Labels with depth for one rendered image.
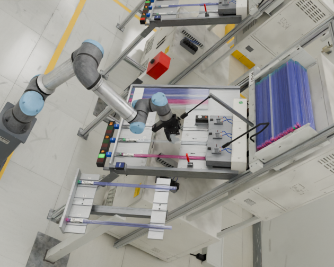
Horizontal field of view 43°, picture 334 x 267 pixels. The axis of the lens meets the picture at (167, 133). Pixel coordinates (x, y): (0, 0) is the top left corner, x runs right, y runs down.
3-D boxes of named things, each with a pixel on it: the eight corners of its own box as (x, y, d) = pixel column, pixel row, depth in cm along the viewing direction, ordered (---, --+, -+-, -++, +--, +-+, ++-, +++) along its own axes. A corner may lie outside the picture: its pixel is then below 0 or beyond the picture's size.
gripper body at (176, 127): (179, 135, 234) (174, 121, 225) (165, 137, 236) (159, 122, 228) (181, 125, 239) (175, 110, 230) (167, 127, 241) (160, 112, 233)
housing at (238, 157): (230, 178, 231) (230, 161, 221) (233, 114, 264) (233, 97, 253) (245, 178, 230) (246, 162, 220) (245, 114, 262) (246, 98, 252)
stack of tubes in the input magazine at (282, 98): (256, 149, 213) (299, 124, 196) (255, 82, 247) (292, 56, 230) (272, 161, 218) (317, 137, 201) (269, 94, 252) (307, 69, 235)
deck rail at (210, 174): (110, 174, 240) (108, 167, 235) (111, 171, 241) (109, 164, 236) (237, 180, 229) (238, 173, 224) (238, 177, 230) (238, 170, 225)
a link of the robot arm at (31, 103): (8, 114, 218) (19, 101, 210) (19, 97, 227) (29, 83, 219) (29, 126, 223) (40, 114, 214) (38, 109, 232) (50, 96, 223)
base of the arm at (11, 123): (-3, 124, 223) (5, 115, 217) (9, 104, 233) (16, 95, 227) (23, 139, 229) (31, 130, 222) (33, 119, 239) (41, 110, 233)
